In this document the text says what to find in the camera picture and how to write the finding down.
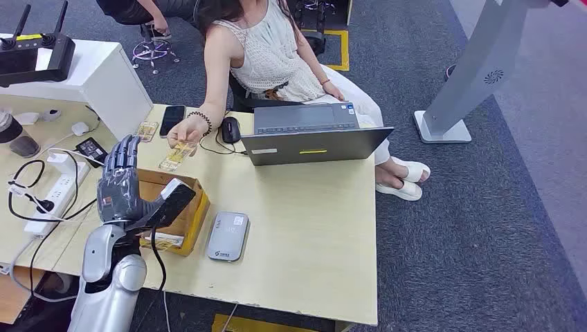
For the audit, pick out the white sandal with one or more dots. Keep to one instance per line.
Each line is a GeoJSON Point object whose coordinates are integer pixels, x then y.
{"type": "Point", "coordinates": [406, 191]}
{"type": "Point", "coordinates": [415, 170]}

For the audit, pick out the wooden drawer unit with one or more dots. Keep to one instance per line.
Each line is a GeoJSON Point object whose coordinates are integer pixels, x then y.
{"type": "Point", "coordinates": [13, 293]}

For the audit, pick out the white cabinet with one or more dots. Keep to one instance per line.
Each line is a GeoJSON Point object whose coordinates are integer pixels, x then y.
{"type": "Point", "coordinates": [105, 87]}

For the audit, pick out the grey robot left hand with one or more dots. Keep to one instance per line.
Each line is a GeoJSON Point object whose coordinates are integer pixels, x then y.
{"type": "Point", "coordinates": [118, 192]}

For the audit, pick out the yellow ID card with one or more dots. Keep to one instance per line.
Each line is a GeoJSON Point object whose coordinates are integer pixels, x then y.
{"type": "Point", "coordinates": [174, 158]}

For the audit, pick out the small white camera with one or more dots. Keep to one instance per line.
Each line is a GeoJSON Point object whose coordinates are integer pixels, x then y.
{"type": "Point", "coordinates": [51, 114]}

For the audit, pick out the flat white pad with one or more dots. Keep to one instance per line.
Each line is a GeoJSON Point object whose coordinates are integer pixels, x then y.
{"type": "Point", "coordinates": [26, 118]}

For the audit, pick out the stool with chrome base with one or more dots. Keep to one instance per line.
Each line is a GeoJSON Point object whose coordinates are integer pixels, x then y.
{"type": "Point", "coordinates": [153, 49]}

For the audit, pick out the person in background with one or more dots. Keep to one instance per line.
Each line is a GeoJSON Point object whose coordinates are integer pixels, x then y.
{"type": "Point", "coordinates": [124, 11]}

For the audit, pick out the grey kiosk stand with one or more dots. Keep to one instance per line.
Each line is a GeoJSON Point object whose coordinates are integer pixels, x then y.
{"type": "Point", "coordinates": [477, 64]}

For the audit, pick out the black computer mouse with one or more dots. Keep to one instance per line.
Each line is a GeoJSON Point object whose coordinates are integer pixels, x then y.
{"type": "Point", "coordinates": [230, 129]}

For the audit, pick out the person's left hand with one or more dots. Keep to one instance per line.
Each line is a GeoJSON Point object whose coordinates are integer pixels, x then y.
{"type": "Point", "coordinates": [334, 91]}

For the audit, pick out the coffee cup with dark lid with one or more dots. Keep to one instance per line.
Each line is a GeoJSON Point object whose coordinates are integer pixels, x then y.
{"type": "Point", "coordinates": [23, 145]}

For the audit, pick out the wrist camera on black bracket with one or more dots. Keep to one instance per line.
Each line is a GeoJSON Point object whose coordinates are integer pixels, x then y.
{"type": "Point", "coordinates": [176, 204]}

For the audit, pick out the white power strip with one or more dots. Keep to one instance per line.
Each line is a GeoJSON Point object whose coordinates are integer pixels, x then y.
{"type": "Point", "coordinates": [59, 192]}

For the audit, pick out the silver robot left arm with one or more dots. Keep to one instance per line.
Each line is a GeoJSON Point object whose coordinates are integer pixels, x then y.
{"type": "Point", "coordinates": [110, 284]}

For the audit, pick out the cardboard box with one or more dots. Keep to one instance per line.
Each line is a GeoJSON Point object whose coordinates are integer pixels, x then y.
{"type": "Point", "coordinates": [192, 220]}

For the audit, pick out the grey card reader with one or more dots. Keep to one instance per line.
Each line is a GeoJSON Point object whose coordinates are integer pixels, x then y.
{"type": "Point", "coordinates": [228, 236]}

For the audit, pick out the person's right hand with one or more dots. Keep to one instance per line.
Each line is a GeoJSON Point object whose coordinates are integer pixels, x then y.
{"type": "Point", "coordinates": [185, 133]}

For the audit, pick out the white paper slip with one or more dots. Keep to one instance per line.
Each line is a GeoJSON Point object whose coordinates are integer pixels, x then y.
{"type": "Point", "coordinates": [165, 239]}

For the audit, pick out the black smartphone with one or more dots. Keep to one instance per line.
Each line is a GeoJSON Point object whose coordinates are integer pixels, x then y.
{"type": "Point", "coordinates": [172, 120]}

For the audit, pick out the black office chair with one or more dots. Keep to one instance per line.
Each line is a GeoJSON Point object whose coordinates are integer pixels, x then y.
{"type": "Point", "coordinates": [240, 98]}

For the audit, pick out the black remote controller with antennas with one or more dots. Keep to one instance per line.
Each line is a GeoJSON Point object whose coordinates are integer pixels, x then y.
{"type": "Point", "coordinates": [55, 59]}

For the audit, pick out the small white charger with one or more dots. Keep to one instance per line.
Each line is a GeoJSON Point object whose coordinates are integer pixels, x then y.
{"type": "Point", "coordinates": [79, 128]}

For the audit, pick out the black labelled adapter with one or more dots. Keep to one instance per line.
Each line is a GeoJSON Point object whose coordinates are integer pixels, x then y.
{"type": "Point", "coordinates": [91, 149]}

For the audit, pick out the grey laptop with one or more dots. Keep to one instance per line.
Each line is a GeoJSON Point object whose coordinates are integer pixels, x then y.
{"type": "Point", "coordinates": [316, 146]}

